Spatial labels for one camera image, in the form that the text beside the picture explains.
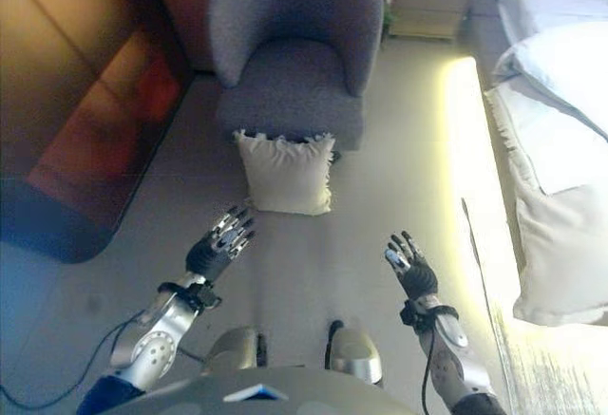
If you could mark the beige wooden nightstand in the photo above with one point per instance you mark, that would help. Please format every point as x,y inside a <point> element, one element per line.
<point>432,6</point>

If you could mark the grey padded headboard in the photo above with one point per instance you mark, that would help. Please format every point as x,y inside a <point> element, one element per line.
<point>487,6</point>

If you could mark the cream fringed cushion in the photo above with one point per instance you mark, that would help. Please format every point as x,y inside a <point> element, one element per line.
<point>285,173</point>

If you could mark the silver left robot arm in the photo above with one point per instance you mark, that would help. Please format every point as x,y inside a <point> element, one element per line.
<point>154,348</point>

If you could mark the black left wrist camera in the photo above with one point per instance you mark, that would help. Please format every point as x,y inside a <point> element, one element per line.
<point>206,296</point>

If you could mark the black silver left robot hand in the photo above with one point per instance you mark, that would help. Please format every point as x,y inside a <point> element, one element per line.
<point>206,258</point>

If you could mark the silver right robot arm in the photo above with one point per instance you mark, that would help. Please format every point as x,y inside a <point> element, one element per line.
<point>451,353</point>

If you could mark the cream fringed bed throw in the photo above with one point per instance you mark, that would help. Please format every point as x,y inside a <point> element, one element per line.
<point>560,253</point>

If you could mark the grey fabric armchair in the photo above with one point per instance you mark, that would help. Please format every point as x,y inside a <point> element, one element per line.
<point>294,78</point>

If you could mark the grey robot torso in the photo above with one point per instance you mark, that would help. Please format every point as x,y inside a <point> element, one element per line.
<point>237,396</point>

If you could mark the white bed with lit base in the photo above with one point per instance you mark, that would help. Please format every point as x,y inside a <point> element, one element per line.
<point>546,125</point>

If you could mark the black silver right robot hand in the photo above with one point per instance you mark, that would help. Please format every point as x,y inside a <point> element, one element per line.
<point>420,275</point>

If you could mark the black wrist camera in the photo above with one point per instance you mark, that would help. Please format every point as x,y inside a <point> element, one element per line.
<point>206,296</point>
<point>412,314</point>

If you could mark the white duvet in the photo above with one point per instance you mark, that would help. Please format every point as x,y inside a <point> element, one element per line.
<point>560,63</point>

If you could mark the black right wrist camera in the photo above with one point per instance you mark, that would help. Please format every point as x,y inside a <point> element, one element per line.
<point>412,314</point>

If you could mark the glossy brown cabinet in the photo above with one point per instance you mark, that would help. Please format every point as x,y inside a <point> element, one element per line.
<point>71,125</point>

